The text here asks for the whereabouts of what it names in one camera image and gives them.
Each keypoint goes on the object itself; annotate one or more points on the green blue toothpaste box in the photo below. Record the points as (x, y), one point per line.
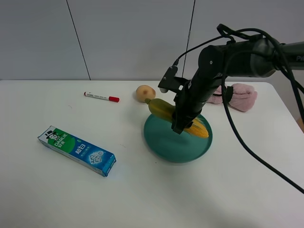
(93, 157)

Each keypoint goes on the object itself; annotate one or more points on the red capped white marker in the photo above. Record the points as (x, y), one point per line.
(108, 98)

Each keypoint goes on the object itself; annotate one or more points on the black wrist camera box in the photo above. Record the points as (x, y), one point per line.
(170, 82)

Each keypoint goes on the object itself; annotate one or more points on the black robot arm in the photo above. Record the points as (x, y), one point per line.
(257, 56)

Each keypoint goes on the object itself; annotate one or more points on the yellow green toy corn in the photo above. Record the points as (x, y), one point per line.
(164, 110)

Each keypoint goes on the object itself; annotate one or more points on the teal round plate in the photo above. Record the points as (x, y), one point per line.
(173, 147)

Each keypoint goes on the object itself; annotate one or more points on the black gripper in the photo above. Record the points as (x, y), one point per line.
(191, 100)

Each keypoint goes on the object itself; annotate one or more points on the yellow potato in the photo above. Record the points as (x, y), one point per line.
(144, 92)

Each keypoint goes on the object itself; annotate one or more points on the pink rolled towel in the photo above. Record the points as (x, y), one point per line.
(240, 96)

